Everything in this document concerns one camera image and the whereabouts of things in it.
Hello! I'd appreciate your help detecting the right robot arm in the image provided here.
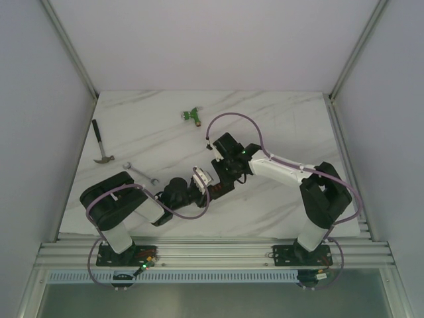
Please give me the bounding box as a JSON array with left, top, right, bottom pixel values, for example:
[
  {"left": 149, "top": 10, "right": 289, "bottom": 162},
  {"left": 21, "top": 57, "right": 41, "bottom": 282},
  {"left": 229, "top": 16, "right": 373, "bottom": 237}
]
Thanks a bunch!
[{"left": 207, "top": 132, "right": 352, "bottom": 264}]

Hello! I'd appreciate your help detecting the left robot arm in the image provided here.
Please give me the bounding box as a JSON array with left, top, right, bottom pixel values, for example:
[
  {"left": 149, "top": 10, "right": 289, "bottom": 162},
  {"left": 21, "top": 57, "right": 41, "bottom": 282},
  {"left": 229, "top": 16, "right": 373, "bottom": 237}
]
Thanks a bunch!
[{"left": 79, "top": 167, "right": 213, "bottom": 266}]

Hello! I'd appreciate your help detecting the silver open-end wrench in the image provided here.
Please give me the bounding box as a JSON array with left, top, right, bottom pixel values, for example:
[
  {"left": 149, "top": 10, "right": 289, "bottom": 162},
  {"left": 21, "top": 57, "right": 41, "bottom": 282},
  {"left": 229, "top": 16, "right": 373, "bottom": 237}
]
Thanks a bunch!
[{"left": 122, "top": 162, "right": 160, "bottom": 186}]

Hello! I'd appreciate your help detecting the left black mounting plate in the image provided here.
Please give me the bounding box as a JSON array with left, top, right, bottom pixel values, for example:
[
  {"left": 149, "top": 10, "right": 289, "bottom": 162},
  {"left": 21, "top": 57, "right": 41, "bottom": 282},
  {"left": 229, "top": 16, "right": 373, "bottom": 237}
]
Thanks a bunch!
[{"left": 96, "top": 245, "right": 157, "bottom": 267}]

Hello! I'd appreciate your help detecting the black mounting plate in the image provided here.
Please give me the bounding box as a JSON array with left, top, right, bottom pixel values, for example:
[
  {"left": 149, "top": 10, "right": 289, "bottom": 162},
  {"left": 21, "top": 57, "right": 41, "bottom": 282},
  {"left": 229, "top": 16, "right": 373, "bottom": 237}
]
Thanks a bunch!
[
  {"left": 270, "top": 243, "right": 333, "bottom": 267},
  {"left": 96, "top": 245, "right": 157, "bottom": 267}
]

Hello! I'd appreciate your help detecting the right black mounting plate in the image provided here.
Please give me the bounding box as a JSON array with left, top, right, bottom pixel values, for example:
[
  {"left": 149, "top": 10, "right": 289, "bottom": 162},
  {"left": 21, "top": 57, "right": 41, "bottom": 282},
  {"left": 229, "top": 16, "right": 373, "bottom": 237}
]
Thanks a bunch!
[{"left": 270, "top": 243, "right": 333, "bottom": 267}]

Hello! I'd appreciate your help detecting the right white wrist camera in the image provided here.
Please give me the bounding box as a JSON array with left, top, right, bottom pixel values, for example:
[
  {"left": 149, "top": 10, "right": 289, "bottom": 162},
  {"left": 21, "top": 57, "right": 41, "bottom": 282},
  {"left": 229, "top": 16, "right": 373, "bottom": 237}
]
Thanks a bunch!
[{"left": 212, "top": 146, "right": 224, "bottom": 162}]

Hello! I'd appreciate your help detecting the claw hammer black handle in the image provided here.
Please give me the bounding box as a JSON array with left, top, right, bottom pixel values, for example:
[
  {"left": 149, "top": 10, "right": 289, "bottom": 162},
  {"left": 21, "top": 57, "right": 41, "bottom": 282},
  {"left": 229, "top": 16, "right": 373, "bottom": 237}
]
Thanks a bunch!
[{"left": 91, "top": 119, "right": 115, "bottom": 165}]

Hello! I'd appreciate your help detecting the right aluminium frame post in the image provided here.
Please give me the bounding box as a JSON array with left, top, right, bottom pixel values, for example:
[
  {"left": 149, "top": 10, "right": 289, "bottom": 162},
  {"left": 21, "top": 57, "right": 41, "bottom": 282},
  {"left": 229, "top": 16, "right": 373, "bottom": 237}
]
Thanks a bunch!
[{"left": 328, "top": 0, "right": 389, "bottom": 100}]

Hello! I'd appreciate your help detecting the aluminium frame post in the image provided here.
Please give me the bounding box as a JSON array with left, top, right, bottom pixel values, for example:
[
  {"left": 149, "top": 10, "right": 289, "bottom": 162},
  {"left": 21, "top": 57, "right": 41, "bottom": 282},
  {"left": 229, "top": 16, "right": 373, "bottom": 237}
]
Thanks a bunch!
[
  {"left": 328, "top": 0, "right": 389, "bottom": 100},
  {"left": 40, "top": 0, "right": 99, "bottom": 100}
]

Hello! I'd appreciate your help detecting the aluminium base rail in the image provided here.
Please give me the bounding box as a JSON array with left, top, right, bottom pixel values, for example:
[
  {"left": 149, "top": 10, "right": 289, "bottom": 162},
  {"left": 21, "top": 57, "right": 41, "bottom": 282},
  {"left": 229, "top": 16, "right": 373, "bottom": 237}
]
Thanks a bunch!
[{"left": 34, "top": 235, "right": 395, "bottom": 270}]

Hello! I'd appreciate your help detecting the left aluminium frame post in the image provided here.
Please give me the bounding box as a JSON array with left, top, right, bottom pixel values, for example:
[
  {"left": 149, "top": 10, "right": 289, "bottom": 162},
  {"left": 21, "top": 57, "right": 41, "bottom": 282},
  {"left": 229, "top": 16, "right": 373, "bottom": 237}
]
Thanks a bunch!
[{"left": 40, "top": 0, "right": 99, "bottom": 100}]

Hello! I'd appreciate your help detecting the white slotted cable duct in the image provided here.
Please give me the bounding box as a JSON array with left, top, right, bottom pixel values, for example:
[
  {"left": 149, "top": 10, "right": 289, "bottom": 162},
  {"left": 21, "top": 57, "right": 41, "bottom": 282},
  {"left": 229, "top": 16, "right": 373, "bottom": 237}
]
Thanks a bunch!
[{"left": 46, "top": 268, "right": 378, "bottom": 285}]

